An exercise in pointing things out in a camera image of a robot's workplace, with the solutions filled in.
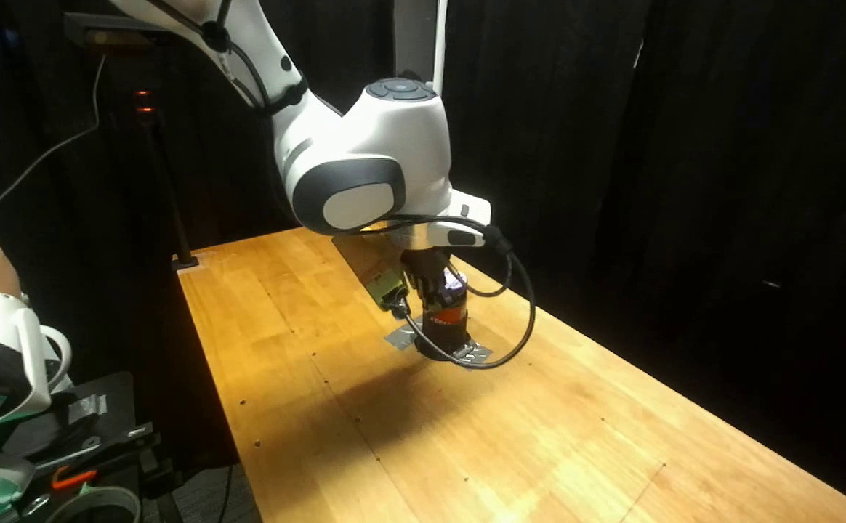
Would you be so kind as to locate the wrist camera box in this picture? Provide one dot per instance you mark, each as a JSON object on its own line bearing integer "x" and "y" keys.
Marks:
{"x": 378, "y": 267}

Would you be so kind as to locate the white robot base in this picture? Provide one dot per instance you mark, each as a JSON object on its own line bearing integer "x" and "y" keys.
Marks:
{"x": 33, "y": 367}

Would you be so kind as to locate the grey tape patch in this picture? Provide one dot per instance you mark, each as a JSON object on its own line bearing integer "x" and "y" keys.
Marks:
{"x": 468, "y": 354}

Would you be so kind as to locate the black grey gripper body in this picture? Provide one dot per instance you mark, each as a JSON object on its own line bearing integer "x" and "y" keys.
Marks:
{"x": 424, "y": 270}

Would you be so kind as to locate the brown cup upside down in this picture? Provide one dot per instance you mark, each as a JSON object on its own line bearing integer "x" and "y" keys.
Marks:
{"x": 442, "y": 318}

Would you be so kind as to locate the white vertical pole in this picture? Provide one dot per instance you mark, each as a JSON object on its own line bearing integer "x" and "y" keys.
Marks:
{"x": 440, "y": 43}

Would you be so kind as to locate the black camera stand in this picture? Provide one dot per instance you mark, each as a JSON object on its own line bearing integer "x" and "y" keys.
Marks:
{"x": 123, "y": 35}

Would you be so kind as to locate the orange handled clamp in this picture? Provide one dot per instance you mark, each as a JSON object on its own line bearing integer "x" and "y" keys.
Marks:
{"x": 65, "y": 481}

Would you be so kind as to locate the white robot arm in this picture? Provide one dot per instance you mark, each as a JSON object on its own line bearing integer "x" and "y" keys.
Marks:
{"x": 382, "y": 161}

